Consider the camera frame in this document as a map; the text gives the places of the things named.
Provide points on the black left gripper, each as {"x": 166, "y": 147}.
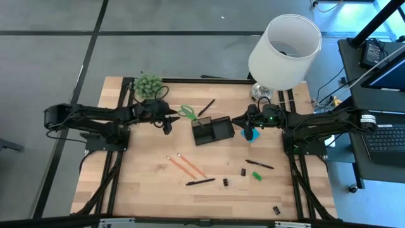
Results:
{"x": 153, "y": 112}

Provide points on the blue sticky note pad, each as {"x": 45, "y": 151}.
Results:
{"x": 255, "y": 136}

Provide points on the table lamp white shade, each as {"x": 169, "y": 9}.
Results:
{"x": 278, "y": 73}

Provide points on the black keyboard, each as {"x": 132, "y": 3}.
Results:
{"x": 386, "y": 139}

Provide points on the black binder clip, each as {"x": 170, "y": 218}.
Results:
{"x": 225, "y": 182}
{"x": 276, "y": 210}
{"x": 243, "y": 172}

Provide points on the thick matte black pen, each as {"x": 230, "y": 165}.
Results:
{"x": 201, "y": 181}

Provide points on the black aluminium table frame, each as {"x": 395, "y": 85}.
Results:
{"x": 190, "y": 79}

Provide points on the black computer cart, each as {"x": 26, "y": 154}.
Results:
{"x": 354, "y": 95}

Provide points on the small green eraser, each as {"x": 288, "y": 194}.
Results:
{"x": 257, "y": 176}

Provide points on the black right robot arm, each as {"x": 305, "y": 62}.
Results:
{"x": 316, "y": 122}

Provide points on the black computer monitor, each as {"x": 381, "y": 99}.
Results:
{"x": 389, "y": 79}

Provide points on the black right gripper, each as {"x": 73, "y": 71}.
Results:
{"x": 269, "y": 122}

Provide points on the yellow plug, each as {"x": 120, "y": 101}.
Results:
{"x": 336, "y": 101}

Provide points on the grey stand foot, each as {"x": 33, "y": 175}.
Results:
{"x": 9, "y": 145}

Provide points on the black power adapter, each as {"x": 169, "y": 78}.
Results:
{"x": 371, "y": 54}

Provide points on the black pen white print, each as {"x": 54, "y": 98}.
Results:
{"x": 259, "y": 164}

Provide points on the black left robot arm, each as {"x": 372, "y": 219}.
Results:
{"x": 95, "y": 114}

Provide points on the black caster wheel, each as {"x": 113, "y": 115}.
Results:
{"x": 352, "y": 189}

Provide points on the green plant grey pot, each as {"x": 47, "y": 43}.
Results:
{"x": 147, "y": 85}

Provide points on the black diagonal pole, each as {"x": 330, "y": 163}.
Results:
{"x": 376, "y": 22}

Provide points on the black mesh desk organizer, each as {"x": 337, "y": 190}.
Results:
{"x": 221, "y": 130}

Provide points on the slim black pen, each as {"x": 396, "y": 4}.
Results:
{"x": 206, "y": 108}

